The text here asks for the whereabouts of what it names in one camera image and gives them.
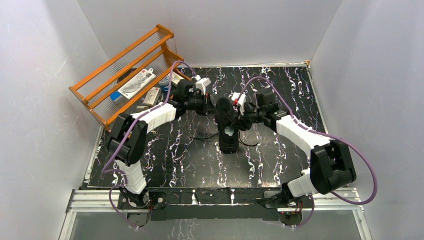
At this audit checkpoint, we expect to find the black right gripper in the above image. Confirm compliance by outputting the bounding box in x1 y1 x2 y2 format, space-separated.
229 102 266 132

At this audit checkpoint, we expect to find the black mesh shoe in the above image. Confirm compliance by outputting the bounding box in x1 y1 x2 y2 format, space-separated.
215 97 239 154

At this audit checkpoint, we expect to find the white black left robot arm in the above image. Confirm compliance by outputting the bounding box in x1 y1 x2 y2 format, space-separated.
107 77 216 208

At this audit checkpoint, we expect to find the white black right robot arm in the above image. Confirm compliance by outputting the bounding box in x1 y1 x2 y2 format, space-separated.
231 92 357 207

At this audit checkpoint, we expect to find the small green white box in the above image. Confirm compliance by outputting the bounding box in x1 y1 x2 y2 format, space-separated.
171 71 184 87

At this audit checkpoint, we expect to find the blue tape roll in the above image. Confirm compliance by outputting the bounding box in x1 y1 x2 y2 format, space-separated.
158 75 170 93

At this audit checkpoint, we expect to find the beige rectangular box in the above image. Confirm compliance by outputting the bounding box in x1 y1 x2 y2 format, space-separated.
142 87 162 107

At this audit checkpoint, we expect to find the small grey block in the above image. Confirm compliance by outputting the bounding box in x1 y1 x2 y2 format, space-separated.
135 105 150 113

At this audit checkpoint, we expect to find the white ruler set package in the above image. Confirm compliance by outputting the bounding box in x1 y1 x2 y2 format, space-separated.
117 68 156 100

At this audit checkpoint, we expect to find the blue eraser block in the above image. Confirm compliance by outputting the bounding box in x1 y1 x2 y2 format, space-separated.
109 91 124 105

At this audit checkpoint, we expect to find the orange wooden shelf rack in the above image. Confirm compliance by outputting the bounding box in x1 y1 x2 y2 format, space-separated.
69 24 189 131

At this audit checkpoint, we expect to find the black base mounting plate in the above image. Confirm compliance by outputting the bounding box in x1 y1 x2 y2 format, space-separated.
117 187 312 224

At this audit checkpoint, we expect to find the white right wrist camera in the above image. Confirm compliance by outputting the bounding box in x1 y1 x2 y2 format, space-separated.
230 92 246 115

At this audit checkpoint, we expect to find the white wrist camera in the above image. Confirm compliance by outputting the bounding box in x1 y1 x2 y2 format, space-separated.
194 75 211 95
230 92 246 115

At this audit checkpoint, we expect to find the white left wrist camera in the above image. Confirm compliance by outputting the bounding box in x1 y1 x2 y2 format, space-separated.
194 75 211 95

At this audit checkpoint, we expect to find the aluminium frame rail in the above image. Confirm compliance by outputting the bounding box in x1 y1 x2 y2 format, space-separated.
67 188 364 213

